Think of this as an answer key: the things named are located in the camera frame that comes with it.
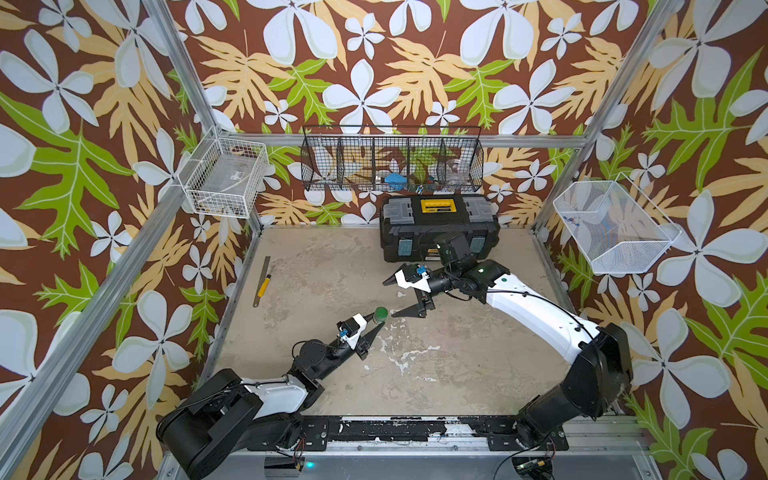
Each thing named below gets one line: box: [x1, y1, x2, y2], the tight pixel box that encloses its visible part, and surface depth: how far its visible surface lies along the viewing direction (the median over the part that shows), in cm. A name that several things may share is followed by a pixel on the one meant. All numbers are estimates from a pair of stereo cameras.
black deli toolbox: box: [380, 194, 501, 263], surface depth 103 cm
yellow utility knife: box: [257, 274, 271, 298], surface depth 103 cm
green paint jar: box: [375, 306, 389, 324], surface depth 74 cm
